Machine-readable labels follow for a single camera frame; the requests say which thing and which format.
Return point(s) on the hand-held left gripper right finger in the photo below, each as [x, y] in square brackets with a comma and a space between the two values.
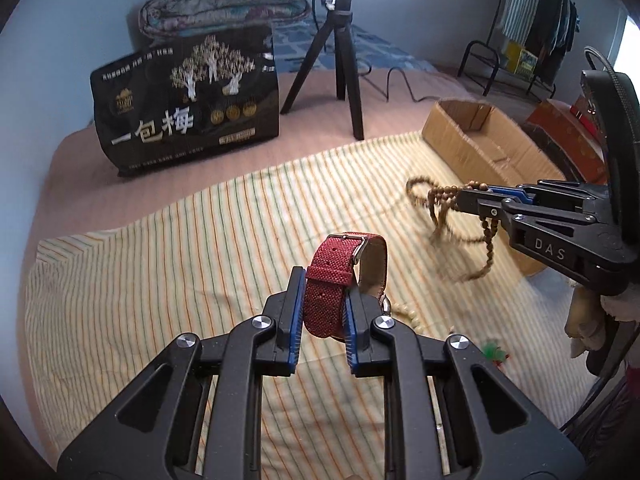
[351, 332]

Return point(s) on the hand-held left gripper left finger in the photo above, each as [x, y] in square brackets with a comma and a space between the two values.
[294, 321]

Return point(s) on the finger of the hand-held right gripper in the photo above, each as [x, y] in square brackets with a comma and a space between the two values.
[505, 191]
[542, 245]

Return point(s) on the cardboard box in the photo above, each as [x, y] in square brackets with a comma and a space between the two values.
[480, 145]

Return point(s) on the person's right hand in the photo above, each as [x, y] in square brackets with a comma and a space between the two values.
[585, 320]

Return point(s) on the red patterned box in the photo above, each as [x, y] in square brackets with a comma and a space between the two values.
[570, 135]

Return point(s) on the small green red ornament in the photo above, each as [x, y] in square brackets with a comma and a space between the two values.
[495, 351]

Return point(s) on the striped yellow cloth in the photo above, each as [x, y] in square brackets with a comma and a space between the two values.
[200, 250]

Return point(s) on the yellow green box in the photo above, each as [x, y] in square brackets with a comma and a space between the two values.
[520, 59]

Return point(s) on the black clothes rack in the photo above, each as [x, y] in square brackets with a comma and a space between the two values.
[480, 60]

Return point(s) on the black tripod with lamp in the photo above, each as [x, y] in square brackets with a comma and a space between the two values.
[400, 87]

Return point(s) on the hanging clothes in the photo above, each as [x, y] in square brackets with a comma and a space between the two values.
[545, 15]

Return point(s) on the pink bed sheet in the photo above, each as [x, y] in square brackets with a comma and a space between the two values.
[150, 180]

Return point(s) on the blue patterned bedsheet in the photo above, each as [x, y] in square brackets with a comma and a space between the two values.
[350, 45]

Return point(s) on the black bag with tree print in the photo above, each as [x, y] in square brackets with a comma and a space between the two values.
[185, 105]

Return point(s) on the folded floral quilt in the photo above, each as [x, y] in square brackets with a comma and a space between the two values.
[225, 2]

